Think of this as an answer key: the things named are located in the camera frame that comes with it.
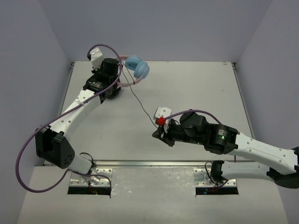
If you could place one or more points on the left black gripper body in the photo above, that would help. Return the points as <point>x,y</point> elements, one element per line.
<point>114,87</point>

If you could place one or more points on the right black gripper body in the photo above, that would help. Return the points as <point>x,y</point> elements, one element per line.
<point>177,132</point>

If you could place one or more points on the pink blue cat-ear headphones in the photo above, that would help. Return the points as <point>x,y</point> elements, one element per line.
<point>140,68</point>

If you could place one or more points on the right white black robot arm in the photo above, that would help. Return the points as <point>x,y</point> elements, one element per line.
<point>266,162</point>

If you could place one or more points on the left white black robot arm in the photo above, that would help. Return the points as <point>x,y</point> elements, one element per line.
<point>53,142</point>

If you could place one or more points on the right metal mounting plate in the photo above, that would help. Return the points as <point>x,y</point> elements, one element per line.
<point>202,180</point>

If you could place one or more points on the metal mounting plate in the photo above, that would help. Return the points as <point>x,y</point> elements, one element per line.
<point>202,180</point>
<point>100,177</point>

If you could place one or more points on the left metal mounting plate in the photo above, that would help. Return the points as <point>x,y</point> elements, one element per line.
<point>100,177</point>

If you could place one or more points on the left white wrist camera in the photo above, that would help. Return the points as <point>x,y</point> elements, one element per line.
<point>96,58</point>

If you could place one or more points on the metal rail strip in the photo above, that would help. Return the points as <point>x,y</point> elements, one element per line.
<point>154,163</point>

